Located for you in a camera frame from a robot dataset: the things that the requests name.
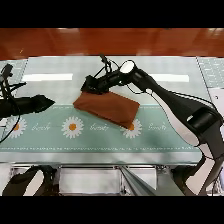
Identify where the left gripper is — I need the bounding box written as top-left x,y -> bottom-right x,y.
19,94 -> 52,115

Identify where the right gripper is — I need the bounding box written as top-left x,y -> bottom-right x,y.
80,74 -> 113,96

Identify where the brown T-shirt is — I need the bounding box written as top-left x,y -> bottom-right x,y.
72,90 -> 141,130

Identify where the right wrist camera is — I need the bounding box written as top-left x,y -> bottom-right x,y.
98,53 -> 113,76

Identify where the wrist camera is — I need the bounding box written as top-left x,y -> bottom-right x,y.
98,53 -> 113,76
0,63 -> 15,88

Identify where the black cable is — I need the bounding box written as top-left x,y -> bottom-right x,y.
125,78 -> 158,98
0,81 -> 28,145

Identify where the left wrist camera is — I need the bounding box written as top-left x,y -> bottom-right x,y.
0,63 -> 15,88

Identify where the silver frame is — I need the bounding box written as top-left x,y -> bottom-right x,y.
0,161 -> 224,197

